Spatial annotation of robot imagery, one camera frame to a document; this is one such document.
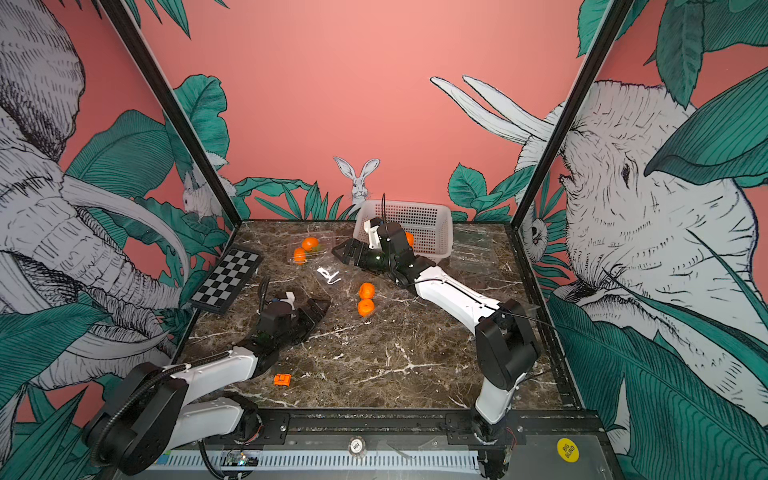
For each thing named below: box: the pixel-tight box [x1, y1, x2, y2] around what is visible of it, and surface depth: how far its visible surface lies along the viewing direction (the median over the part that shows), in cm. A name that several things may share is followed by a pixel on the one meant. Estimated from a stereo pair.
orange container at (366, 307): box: [357, 298, 375, 317], surface depth 95 cm
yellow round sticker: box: [557, 437, 579, 463], surface depth 73 cm
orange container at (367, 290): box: [359, 282, 376, 299], surface depth 98 cm
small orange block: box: [274, 373, 292, 387], surface depth 81 cm
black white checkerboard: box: [190, 246, 264, 315], surface depth 100 cm
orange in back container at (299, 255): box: [293, 247, 307, 265], surface depth 106 cm
